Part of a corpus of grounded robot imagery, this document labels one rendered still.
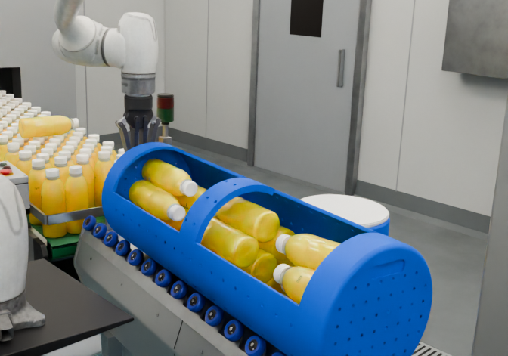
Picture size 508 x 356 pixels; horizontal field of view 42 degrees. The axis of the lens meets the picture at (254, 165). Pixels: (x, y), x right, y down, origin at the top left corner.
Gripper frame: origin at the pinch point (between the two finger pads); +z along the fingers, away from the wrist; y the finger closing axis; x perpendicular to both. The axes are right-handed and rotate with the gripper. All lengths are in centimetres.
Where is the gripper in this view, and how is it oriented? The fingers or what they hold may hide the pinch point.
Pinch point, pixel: (138, 167)
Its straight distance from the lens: 185.9
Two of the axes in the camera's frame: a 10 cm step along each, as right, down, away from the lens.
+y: -8.1, 1.2, -5.8
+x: 5.9, 2.3, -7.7
